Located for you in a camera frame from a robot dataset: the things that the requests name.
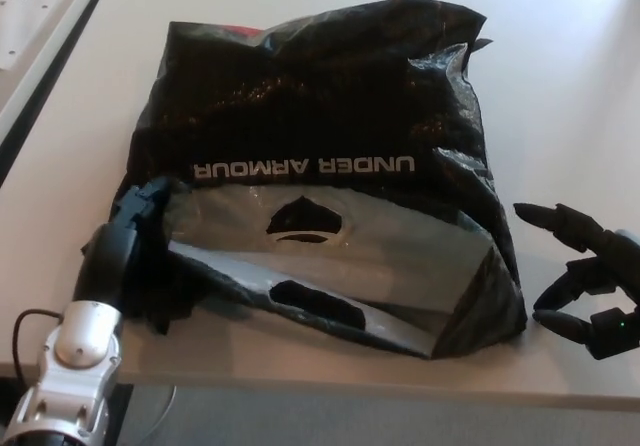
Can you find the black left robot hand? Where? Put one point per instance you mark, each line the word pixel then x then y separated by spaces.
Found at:
pixel 107 261

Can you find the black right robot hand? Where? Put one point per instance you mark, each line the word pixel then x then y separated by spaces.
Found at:
pixel 610 266

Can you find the black Under Armour plastic bag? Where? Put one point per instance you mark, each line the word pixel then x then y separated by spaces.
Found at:
pixel 325 106

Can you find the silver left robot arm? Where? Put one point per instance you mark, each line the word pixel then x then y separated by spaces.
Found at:
pixel 75 351

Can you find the black table leg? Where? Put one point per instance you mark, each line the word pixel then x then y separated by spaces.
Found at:
pixel 122 416

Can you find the white adjacent table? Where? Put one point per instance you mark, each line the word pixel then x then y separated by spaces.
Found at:
pixel 75 26

